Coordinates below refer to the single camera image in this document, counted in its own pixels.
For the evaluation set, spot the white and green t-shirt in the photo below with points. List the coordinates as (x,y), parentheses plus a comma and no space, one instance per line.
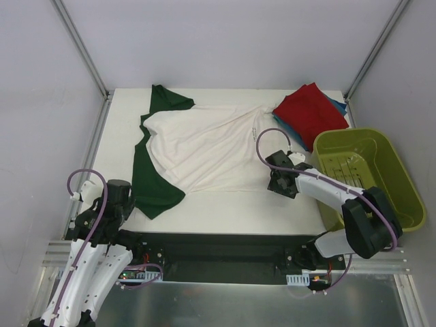
(190,148)

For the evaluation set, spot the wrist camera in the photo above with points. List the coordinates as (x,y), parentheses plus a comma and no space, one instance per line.
(296,157)
(88,193)

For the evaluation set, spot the left white cable duct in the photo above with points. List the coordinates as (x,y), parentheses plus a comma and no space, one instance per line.
(138,276)

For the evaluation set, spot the right aluminium frame post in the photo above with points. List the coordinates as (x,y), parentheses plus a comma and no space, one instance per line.
(387,30)

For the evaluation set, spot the aluminium frame post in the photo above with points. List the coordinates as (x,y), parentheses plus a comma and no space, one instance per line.
(67,21)
(387,30)

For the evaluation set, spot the aluminium front rail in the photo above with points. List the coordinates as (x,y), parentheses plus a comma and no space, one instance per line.
(384,263)

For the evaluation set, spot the folded red t-shirt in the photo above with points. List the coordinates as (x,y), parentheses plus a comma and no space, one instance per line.
(307,113)

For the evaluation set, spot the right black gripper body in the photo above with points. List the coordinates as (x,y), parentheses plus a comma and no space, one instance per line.
(277,184)

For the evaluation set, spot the white cable duct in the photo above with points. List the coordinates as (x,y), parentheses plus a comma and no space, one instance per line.
(138,276)
(298,280)

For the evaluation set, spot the left aluminium frame post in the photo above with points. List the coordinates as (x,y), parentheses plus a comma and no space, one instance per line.
(67,21)

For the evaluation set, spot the right white cable duct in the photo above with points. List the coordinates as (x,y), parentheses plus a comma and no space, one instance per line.
(298,280)

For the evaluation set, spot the olive green plastic bin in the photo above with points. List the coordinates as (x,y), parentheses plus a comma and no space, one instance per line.
(365,158)

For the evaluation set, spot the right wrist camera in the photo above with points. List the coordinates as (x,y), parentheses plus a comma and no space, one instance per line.
(296,157)

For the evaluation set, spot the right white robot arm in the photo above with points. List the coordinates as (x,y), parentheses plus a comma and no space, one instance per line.
(370,224)

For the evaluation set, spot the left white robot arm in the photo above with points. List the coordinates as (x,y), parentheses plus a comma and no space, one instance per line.
(97,256)

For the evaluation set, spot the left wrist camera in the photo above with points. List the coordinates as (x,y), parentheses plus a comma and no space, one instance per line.
(88,193)

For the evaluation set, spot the folded blue t-shirt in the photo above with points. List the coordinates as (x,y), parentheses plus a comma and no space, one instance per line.
(341,108)

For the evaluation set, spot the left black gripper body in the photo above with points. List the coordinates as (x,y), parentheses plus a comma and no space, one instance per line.
(127,203)

